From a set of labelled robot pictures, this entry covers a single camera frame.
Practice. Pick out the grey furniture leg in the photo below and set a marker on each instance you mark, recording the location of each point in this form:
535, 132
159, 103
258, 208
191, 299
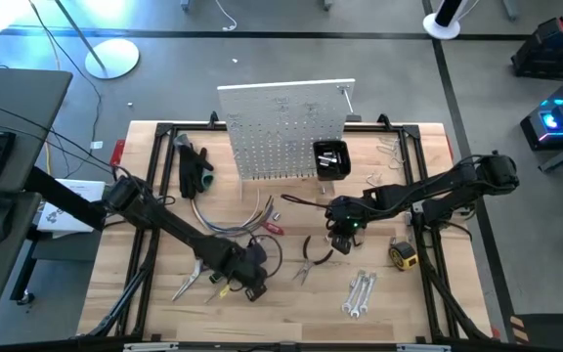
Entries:
184, 5
328, 4
509, 9

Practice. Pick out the black mat with orange stripes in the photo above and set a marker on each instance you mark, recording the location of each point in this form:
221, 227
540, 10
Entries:
555, 335

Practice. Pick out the long chrome socket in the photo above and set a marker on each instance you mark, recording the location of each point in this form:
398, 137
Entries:
335, 159

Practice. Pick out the green and black screwdriver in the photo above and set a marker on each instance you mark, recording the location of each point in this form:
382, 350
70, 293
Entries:
215, 278

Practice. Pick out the white perforated peg board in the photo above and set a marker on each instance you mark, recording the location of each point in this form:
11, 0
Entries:
281, 137

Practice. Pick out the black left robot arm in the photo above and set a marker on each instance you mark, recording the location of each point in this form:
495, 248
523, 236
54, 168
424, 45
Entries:
174, 230

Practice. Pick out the clear red Husky screwdriver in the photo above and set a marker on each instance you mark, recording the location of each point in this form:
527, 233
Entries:
213, 297

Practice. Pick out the black crate with red lid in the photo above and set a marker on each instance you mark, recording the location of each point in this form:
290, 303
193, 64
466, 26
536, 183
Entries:
555, 49

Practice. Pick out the yellow black tape measure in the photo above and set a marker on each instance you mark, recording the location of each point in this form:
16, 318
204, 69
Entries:
402, 256

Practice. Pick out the floor stand with round base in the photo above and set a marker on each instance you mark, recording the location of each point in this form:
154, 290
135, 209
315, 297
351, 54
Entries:
113, 58

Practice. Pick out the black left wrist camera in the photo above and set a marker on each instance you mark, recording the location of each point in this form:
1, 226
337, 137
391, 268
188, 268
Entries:
257, 255

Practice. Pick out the white paper tag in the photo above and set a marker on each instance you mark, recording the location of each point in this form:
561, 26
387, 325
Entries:
97, 145

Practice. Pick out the black glove with green cuff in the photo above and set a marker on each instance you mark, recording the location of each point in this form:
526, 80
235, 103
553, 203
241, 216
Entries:
193, 171

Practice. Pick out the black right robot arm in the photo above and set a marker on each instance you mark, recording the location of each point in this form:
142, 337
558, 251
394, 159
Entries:
433, 190

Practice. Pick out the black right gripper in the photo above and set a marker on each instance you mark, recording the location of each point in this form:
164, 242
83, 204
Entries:
345, 220

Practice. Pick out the red clamp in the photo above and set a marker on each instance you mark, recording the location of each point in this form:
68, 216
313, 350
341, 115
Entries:
117, 152
494, 333

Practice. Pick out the black plastic bin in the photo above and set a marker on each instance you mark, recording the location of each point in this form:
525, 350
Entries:
345, 171

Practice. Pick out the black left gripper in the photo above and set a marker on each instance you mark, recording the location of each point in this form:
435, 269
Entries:
245, 276

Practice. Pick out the tower fan on round base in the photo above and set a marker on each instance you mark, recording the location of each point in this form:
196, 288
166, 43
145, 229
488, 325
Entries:
440, 27

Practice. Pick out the black aluminium table frame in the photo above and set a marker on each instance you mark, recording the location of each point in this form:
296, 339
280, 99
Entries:
428, 274

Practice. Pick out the black upright post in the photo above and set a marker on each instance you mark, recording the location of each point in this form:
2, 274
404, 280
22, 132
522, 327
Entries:
66, 198

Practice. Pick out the computer with coloured lights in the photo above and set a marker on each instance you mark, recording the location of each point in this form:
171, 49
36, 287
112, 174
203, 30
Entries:
550, 119

